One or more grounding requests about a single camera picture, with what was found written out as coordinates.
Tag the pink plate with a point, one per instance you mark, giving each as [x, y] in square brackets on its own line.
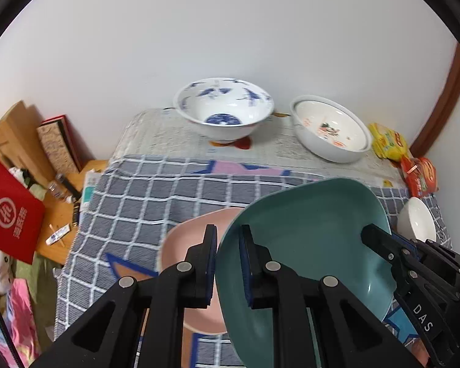
[184, 234]

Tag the small plain white bowl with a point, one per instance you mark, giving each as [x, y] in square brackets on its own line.
[418, 218]

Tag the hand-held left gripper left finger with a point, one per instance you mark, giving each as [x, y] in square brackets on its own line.
[211, 249]

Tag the pink printed cloth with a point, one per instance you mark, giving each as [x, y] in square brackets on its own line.
[21, 314]

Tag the grey checkered cloth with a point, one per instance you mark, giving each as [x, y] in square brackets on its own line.
[138, 207]

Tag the newspaper sheet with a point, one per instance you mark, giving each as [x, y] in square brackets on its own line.
[157, 138]

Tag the red snack packet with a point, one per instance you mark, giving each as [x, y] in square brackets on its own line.
[421, 176]

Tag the white bowl with red print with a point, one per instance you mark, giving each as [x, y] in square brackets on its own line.
[329, 122]

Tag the wooden box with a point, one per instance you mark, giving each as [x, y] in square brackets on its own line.
[11, 134]

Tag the white teal paper packet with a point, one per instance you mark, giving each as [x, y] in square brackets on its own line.
[90, 189]

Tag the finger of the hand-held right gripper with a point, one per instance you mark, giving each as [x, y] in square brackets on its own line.
[381, 243]

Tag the blue patterned white bowl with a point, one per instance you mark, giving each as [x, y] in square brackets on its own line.
[222, 99]

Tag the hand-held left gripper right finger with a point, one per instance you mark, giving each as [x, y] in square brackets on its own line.
[247, 264]

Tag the brown door frame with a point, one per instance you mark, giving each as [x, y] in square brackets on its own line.
[450, 99]

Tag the red paper bag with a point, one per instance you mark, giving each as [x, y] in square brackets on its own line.
[11, 211]

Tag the low wooden table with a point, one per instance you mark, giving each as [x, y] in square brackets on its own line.
[61, 214]

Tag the teal plate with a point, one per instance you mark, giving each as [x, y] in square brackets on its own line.
[310, 245]

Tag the yellow snack packet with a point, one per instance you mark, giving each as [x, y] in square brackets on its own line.
[387, 142]

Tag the white blue tube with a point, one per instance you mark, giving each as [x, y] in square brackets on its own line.
[57, 234]

